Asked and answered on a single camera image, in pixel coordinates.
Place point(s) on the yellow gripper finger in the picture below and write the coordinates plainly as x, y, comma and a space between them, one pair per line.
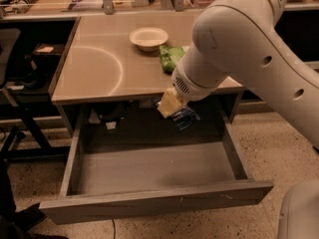
171, 102

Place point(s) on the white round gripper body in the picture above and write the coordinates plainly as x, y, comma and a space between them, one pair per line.
186, 86

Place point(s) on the dark blue rxbar wrapper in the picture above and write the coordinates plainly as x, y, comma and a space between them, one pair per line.
184, 118

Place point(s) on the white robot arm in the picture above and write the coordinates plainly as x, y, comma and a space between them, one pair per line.
237, 39

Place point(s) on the grey cabinet with steel top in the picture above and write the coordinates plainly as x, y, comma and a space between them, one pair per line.
103, 65

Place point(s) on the grey open drawer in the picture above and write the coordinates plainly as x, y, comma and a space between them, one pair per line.
151, 169

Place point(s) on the green chip bag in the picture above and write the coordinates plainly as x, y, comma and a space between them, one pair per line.
169, 57

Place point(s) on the black box with label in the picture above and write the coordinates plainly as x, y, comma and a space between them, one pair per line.
48, 50

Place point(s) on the black coiled tool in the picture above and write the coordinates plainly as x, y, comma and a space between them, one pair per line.
22, 6

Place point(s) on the black shoe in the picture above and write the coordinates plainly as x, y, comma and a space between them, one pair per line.
29, 217

